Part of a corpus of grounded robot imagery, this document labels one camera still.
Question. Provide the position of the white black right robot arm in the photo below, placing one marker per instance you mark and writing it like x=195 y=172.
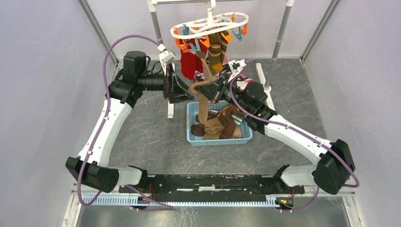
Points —
x=332 y=166

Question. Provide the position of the pink camouflage cloth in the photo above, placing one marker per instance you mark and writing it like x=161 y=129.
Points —
x=244 y=80

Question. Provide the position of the striped olive cream sock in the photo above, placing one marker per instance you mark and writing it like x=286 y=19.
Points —
x=223 y=111

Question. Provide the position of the light blue plastic basket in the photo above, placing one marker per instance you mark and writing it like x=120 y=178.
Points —
x=193 y=109

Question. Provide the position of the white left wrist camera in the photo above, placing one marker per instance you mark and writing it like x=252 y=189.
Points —
x=165 y=57

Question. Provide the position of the white round clip hanger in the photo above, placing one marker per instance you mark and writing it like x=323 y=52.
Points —
x=195 y=34

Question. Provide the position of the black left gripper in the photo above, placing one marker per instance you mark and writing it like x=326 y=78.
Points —
x=180 y=89

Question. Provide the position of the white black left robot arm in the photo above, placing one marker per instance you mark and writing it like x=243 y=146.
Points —
x=91 y=166

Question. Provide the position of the white drying rack stand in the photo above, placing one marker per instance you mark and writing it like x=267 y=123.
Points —
x=152 y=8

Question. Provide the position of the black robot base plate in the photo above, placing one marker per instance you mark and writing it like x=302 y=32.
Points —
x=215 y=188

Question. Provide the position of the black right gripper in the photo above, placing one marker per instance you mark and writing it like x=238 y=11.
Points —
x=210 y=90

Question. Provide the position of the red sock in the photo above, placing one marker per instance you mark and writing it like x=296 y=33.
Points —
x=188 y=63
x=200 y=61

